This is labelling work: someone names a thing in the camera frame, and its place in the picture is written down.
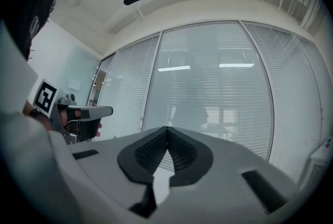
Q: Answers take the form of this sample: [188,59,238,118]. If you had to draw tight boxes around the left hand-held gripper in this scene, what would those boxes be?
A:
[32,78,114,146]

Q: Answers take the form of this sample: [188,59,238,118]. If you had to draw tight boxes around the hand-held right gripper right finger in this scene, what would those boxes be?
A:
[155,126,305,224]

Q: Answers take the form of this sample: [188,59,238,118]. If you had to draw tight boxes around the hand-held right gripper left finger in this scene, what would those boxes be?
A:
[48,126,169,224]

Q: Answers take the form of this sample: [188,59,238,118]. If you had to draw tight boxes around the person's left forearm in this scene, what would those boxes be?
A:
[22,99,54,131]

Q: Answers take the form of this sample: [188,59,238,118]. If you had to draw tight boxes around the person's left hand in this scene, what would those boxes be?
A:
[59,110,103,139]

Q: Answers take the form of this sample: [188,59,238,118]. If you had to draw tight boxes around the white paper notice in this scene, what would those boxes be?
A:
[68,79,82,91]

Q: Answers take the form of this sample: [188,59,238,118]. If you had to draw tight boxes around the glass partition white blinds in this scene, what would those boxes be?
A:
[88,19,333,188]

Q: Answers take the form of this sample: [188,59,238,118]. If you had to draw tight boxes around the small white side table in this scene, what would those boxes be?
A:
[309,135,333,190]

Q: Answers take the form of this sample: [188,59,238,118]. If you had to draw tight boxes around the small grey fisheye camera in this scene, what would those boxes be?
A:
[58,93,77,105]

